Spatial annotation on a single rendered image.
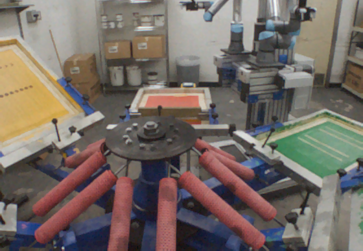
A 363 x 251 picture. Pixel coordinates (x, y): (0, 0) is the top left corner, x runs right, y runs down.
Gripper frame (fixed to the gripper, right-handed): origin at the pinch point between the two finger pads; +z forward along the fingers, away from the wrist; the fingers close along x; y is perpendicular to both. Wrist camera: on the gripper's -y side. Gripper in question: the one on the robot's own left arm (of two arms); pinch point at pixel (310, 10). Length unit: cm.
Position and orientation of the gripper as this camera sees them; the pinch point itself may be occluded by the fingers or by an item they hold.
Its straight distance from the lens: 162.2
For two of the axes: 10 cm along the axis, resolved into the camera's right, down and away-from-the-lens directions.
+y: 1.5, 9.2, 3.7
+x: -9.8, 0.8, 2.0
